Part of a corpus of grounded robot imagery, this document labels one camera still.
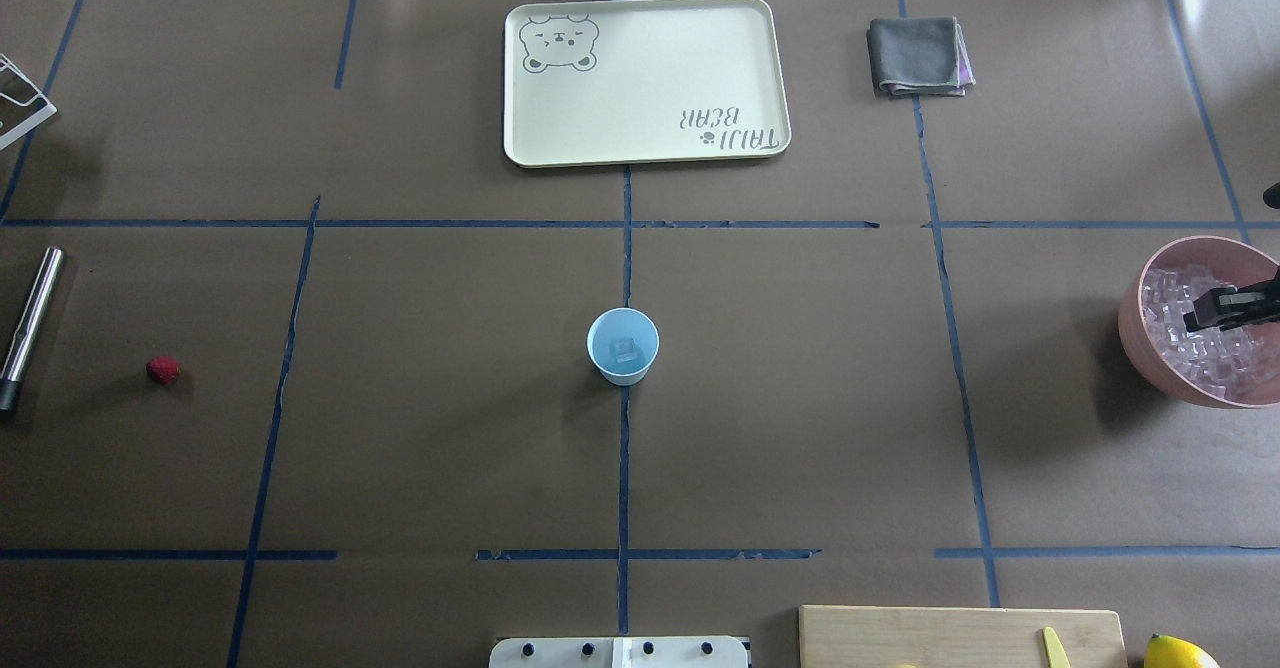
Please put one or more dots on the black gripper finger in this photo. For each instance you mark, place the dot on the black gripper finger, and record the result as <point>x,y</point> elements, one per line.
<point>1226,307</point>

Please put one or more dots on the clear ice cube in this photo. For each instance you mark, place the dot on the clear ice cube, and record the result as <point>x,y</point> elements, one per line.
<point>624,350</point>

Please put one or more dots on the red strawberry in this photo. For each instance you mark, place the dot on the red strawberry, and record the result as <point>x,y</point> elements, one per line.
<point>164,370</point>

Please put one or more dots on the pink bowl of ice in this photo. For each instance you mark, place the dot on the pink bowl of ice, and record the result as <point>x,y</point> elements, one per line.
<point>1235,367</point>

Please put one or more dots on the light blue plastic cup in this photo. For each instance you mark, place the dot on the light blue plastic cup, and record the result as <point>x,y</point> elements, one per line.
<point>622,322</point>

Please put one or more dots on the yellow lemon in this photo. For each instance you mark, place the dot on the yellow lemon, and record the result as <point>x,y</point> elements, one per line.
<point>1166,651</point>

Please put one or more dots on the grey folded cloth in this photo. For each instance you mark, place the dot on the grey folded cloth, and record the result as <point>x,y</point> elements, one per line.
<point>921,55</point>

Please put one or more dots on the bamboo cutting board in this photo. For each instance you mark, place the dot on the bamboo cutting board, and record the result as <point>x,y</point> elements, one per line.
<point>832,636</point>

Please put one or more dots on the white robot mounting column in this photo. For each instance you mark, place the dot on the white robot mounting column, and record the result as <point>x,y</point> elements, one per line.
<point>622,651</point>

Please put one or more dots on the cream bear serving tray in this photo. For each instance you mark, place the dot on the cream bear serving tray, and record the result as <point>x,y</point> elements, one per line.
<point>642,81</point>

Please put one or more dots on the steel muddler black tip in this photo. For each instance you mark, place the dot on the steel muddler black tip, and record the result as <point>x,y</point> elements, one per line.
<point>29,324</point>

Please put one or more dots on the white wire cup rack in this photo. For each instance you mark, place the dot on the white wire cup rack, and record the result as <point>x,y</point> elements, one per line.
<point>24,106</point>

